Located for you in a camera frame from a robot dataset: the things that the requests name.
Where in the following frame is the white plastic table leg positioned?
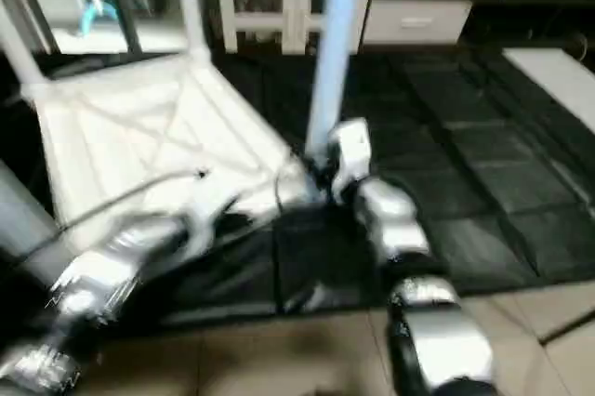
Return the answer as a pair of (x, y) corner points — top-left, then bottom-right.
(0, 1), (49, 90)
(172, 0), (213, 62)
(305, 0), (365, 166)
(0, 162), (73, 287)

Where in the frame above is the white plastic table top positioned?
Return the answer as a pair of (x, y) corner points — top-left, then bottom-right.
(23, 47), (326, 253)

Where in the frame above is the black work mat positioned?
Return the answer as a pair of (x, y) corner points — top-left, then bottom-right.
(0, 43), (595, 332)

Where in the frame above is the white flat board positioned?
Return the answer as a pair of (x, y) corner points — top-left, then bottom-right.
(502, 47), (595, 137)

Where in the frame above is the white drawer unit with handle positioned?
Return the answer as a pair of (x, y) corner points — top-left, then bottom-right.
(361, 0), (473, 46)

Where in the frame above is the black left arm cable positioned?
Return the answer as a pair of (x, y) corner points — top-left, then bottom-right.
(14, 169), (210, 267)

